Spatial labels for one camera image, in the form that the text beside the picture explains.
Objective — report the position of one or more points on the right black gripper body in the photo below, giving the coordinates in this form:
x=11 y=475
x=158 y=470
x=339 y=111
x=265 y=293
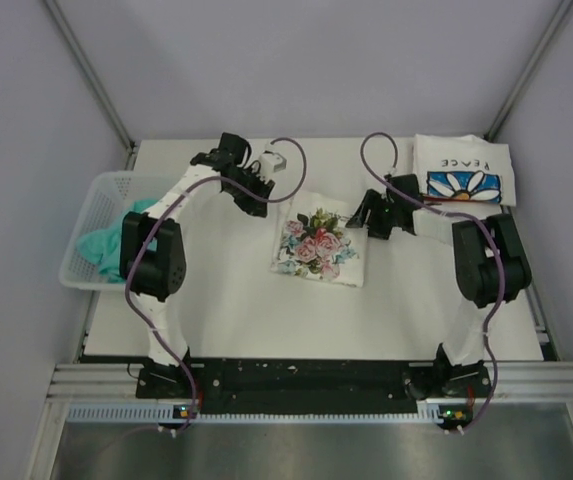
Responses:
x=383 y=217

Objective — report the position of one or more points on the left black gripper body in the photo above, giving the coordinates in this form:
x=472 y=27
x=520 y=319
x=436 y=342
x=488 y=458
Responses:
x=253 y=181

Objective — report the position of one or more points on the white floral print t-shirt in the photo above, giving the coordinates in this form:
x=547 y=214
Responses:
x=313 y=241

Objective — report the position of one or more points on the teal t-shirt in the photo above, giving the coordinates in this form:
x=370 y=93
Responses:
x=102 y=247

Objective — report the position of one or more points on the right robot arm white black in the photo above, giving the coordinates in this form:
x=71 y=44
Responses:
x=490 y=263

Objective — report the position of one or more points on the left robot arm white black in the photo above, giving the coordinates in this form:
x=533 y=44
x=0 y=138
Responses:
x=152 y=254

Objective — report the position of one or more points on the folded white daisy t-shirt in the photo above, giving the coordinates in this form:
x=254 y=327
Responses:
x=466 y=168

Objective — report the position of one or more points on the white plastic laundry basket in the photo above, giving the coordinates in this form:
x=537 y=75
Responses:
x=110 y=195

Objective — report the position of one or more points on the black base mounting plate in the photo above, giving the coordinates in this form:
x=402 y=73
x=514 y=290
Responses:
x=302 y=387

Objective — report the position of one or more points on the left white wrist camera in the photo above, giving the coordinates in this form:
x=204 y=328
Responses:
x=271 y=162

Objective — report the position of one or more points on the grey slotted cable duct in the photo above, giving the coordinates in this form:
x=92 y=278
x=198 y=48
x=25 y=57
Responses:
x=175 y=415

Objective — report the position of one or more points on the right aluminium corner post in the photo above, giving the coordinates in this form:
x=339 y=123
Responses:
x=553 y=30

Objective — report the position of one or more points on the aluminium corner post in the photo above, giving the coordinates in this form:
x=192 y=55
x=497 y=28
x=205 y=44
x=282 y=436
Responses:
x=553 y=30
x=88 y=72

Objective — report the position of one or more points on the aluminium front frame rail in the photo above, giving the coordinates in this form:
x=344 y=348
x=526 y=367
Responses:
x=518 y=382

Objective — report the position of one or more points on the left aluminium corner post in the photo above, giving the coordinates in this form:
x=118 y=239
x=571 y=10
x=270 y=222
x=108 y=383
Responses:
x=88 y=72

